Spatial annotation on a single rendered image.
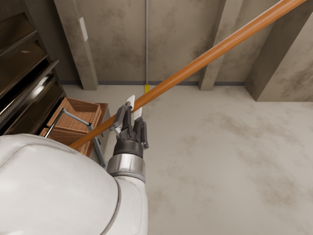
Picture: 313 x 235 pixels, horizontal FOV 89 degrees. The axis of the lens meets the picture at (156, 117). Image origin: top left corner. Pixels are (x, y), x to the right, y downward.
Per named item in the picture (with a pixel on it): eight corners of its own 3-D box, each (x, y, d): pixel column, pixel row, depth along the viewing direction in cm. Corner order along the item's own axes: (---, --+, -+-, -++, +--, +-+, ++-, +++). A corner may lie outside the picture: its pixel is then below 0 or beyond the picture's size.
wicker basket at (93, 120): (54, 139, 208) (44, 125, 189) (71, 110, 248) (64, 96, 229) (91, 140, 209) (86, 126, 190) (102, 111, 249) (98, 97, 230)
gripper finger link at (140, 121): (136, 139, 42) (139, 142, 43) (142, 114, 51) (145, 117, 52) (125, 144, 44) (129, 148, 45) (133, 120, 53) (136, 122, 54)
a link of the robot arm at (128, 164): (125, 195, 39) (127, 172, 43) (153, 185, 35) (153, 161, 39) (94, 183, 34) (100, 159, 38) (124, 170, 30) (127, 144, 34)
